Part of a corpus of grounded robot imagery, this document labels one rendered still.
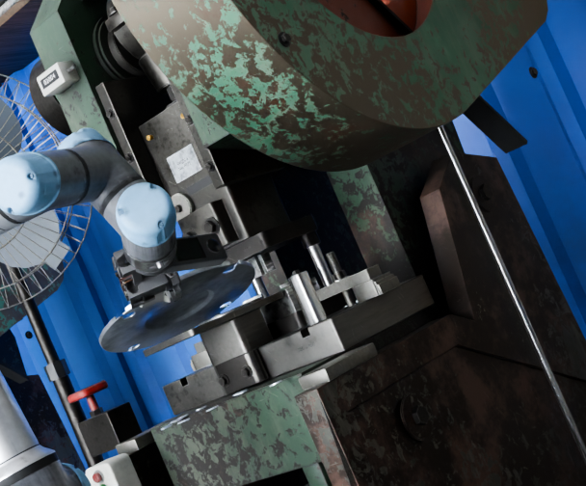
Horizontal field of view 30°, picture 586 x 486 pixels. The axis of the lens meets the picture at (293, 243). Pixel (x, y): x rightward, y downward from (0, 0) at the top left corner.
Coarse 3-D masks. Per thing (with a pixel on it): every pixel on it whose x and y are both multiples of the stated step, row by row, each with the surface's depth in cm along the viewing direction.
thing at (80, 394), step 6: (96, 384) 210; (102, 384) 211; (84, 390) 208; (90, 390) 209; (96, 390) 210; (72, 396) 209; (78, 396) 208; (84, 396) 208; (90, 396) 211; (72, 402) 210; (90, 402) 211; (96, 402) 212; (96, 408) 211
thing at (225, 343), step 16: (256, 304) 194; (208, 320) 194; (224, 320) 187; (240, 320) 193; (256, 320) 196; (176, 336) 184; (192, 336) 182; (208, 336) 196; (224, 336) 194; (240, 336) 192; (256, 336) 194; (144, 352) 190; (208, 352) 197; (224, 352) 195; (240, 352) 192; (256, 352) 193; (224, 368) 196; (240, 368) 193; (256, 368) 192; (224, 384) 195; (240, 384) 194
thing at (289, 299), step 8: (312, 280) 206; (288, 288) 201; (288, 296) 200; (272, 304) 203; (280, 304) 202; (288, 304) 201; (296, 304) 201; (264, 312) 205; (272, 312) 203; (280, 312) 202; (288, 312) 201; (272, 320) 204
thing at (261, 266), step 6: (252, 258) 207; (258, 258) 207; (264, 258) 207; (270, 258) 208; (258, 264) 206; (264, 264) 206; (270, 264) 207; (258, 270) 206; (264, 270) 207; (270, 270) 207; (258, 276) 207
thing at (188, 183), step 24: (168, 120) 204; (168, 144) 205; (192, 144) 201; (168, 168) 206; (192, 168) 202; (168, 192) 208; (192, 192) 204; (216, 192) 200; (240, 192) 200; (264, 192) 205; (192, 216) 201; (216, 216) 198; (240, 216) 199; (264, 216) 203; (240, 240) 200
